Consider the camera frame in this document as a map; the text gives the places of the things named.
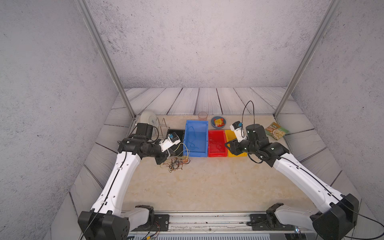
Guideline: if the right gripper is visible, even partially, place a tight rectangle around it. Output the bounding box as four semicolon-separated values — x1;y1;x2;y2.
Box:
223;136;259;156

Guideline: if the cable bundle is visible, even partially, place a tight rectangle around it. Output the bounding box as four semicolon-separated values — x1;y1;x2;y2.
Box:
160;155;191;174

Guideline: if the thick yellow cable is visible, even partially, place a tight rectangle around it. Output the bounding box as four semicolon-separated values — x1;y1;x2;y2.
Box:
173;141;190;160

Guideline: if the blue cable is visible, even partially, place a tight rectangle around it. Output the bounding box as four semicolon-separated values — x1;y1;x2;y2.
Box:
187;124;201;150

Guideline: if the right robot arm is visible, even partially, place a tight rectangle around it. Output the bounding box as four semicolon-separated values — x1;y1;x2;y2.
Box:
225;121;361;240

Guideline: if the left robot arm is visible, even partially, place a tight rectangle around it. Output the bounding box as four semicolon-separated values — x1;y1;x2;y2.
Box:
78;123;181;240

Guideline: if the yellow storage bin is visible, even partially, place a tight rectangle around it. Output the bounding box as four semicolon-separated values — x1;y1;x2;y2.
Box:
225;130;247;158

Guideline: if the black storage bin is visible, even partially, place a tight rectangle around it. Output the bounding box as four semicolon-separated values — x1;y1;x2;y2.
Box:
167;129;185;157

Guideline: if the red storage bin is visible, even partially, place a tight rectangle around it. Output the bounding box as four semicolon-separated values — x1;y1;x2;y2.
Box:
208;130;228;158

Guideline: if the red yellow snack packet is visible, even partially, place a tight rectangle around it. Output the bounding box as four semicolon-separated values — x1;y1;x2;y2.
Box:
213;118;226;128

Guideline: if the blue bowl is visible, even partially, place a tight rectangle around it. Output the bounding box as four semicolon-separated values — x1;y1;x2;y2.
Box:
211;116;227;130

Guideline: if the blue storage bin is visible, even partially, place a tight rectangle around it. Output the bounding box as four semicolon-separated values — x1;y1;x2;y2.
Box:
183;120;209;158

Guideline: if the white plate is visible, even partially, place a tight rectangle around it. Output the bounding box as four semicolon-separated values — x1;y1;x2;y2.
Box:
139;110;159;128

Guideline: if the green food packet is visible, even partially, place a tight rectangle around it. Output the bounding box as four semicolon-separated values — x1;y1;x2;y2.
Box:
265;122;290;140

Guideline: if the pink plastic cup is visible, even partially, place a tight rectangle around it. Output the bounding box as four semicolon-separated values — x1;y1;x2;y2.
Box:
198;112;208;121

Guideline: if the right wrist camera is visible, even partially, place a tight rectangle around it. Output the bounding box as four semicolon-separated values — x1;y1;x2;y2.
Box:
230;121;247;143

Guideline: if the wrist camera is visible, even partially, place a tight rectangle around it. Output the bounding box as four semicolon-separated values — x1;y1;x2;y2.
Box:
230;121;247;143
159;132;181;152

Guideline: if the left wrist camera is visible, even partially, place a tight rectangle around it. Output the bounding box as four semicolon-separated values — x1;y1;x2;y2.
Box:
159;132;181;152

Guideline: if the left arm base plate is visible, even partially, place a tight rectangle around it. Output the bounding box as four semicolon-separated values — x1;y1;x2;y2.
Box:
126;213;170;232

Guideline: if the aluminium front rail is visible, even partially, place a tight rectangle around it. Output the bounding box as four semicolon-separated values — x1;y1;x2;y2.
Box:
78;211;346;240

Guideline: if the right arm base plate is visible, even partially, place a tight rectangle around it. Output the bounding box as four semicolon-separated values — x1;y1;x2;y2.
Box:
246;214;295;231

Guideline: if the right aluminium frame post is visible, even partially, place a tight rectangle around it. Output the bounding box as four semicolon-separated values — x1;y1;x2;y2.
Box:
273;0;342;119

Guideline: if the aluminium frame post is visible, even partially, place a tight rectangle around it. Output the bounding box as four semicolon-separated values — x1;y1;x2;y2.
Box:
75;0;136;119
273;0;342;119

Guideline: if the left aluminium frame post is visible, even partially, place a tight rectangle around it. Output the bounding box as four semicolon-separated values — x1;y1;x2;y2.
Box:
75;0;136;119

